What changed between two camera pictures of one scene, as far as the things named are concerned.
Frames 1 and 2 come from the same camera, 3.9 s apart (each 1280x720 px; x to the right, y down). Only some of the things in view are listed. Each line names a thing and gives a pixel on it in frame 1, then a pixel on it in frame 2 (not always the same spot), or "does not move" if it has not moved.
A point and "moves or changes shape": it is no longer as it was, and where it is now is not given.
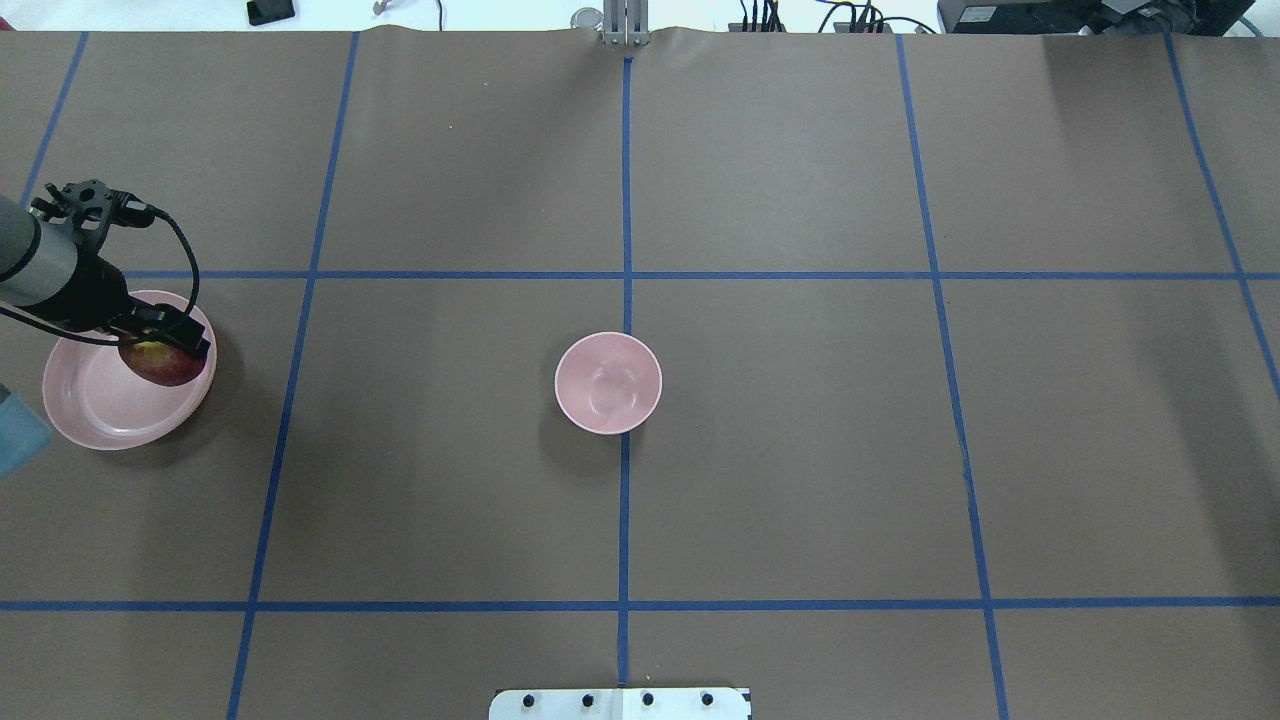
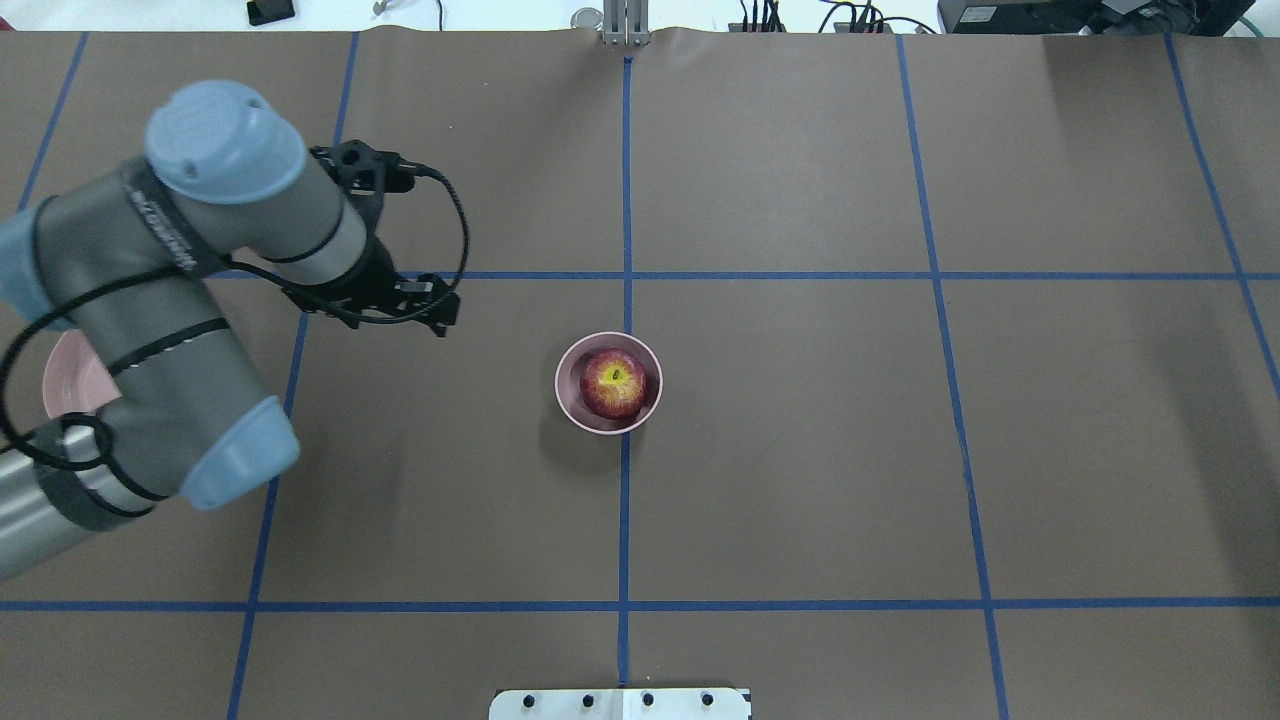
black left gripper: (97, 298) to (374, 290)
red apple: (158, 364) moves or changes shape
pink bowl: (608, 383) does not move
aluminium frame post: (626, 22) does not move
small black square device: (268, 11) does not move
